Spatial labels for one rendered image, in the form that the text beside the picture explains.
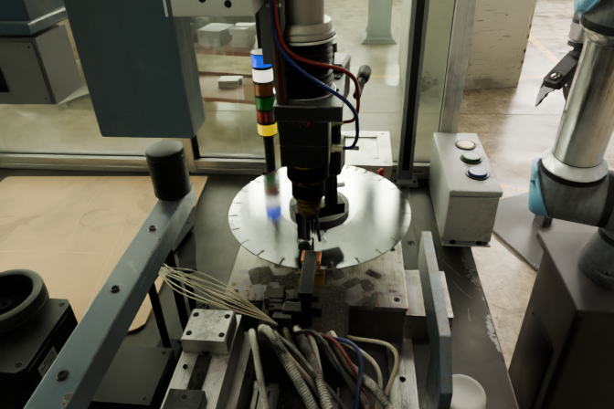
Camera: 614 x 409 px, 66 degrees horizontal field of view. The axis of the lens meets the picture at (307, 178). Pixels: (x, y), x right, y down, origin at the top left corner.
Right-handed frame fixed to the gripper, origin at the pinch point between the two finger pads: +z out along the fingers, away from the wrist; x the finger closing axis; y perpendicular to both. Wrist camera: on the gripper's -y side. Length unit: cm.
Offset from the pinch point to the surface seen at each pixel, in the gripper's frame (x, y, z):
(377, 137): 20.9, -45.4, 0.9
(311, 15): -17, -90, -42
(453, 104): 13.0, -27.5, -6.2
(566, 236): -21.1, -23.6, 16.3
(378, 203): -7, -70, -4
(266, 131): 26, -74, -7
